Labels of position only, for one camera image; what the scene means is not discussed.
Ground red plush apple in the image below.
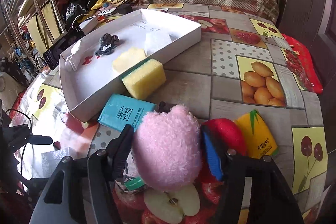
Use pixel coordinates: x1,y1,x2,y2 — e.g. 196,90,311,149
203,118,247,156

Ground teal tissue pack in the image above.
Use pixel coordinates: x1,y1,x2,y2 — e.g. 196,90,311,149
98,94,156,131

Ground pink plush peach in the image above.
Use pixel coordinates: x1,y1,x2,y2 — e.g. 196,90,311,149
132,105,202,192

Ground yellow green scrub sponge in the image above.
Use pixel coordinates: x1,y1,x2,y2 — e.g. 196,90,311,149
122,59,166,100

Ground blue grey braided scrunchie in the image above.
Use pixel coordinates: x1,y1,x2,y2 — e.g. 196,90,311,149
95,34,120,56

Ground black white patterned scrunchie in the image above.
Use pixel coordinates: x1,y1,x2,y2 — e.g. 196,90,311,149
116,149,147,194

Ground white cardboard box tray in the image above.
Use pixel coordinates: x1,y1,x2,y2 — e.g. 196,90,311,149
59,9,202,122

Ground red gift bag on chair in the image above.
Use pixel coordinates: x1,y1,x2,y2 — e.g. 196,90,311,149
283,34,323,94

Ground metal storage shelf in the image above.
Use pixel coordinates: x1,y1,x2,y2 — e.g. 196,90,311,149
0,0,106,77

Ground brown wooden door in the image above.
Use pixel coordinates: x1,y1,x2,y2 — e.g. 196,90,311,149
277,0,335,113

